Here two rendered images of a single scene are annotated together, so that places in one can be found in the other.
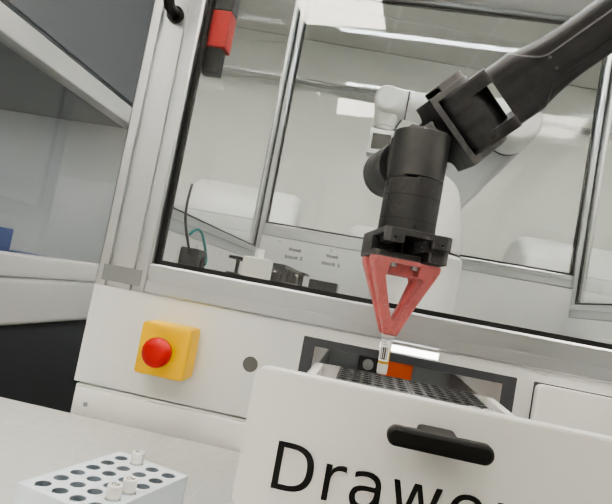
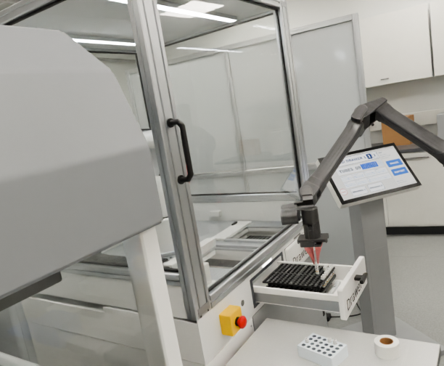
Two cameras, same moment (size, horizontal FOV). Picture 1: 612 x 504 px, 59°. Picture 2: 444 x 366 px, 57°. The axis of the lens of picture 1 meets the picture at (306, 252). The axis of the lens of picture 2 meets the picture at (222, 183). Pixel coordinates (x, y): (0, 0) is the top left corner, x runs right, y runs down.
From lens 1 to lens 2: 1.38 m
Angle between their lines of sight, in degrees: 65
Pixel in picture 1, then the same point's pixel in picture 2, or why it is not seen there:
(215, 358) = not seen: hidden behind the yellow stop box
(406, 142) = (314, 213)
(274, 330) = (244, 285)
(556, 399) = (291, 250)
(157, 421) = (230, 348)
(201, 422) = (239, 335)
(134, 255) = (204, 297)
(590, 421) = (295, 250)
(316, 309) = (248, 269)
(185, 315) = (224, 304)
